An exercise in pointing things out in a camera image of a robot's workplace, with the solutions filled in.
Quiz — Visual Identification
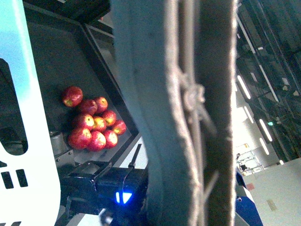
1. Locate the light blue plastic basket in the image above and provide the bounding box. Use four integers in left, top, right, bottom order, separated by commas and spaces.
0, 0, 61, 226

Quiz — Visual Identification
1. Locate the dark wooden display stand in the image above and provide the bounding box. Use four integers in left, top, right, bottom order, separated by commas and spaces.
24, 2, 141, 167

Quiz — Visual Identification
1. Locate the red apple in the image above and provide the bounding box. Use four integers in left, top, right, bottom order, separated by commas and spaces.
61, 86, 83, 107

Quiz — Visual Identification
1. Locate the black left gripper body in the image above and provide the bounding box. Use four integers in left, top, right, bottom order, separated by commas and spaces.
60, 161, 151, 226

